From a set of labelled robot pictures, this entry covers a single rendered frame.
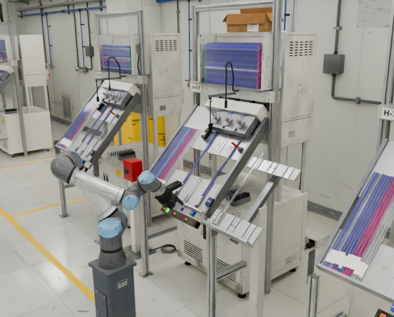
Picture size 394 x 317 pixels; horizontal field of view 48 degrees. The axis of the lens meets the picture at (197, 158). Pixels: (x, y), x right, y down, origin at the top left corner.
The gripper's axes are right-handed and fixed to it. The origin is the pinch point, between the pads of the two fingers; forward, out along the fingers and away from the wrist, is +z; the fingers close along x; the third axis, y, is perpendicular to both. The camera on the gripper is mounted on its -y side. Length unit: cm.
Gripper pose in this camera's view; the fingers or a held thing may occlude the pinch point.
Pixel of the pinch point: (183, 205)
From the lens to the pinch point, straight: 256.6
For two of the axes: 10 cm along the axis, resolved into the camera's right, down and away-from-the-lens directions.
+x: 6.4, 2.1, -7.4
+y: -5.5, 8.0, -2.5
